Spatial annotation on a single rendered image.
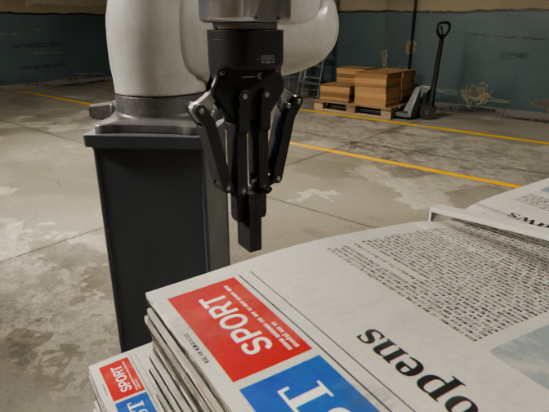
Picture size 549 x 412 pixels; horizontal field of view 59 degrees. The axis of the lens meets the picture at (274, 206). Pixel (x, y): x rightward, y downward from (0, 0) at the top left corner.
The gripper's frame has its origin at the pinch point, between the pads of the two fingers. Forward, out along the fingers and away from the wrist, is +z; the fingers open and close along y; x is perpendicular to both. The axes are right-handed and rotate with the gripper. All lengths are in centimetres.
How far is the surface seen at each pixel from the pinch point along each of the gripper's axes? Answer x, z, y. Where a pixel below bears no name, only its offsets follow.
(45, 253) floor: 221, 96, -4
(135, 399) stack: -5.8, 13.3, -16.2
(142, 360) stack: -0.4, 13.3, -13.7
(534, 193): -27.8, -10.0, 6.4
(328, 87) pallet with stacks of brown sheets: 489, 62, 401
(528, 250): -32.2, -9.6, -1.4
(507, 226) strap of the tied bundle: -30.9, -10.6, -1.5
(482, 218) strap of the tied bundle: -29.3, -10.5, -1.4
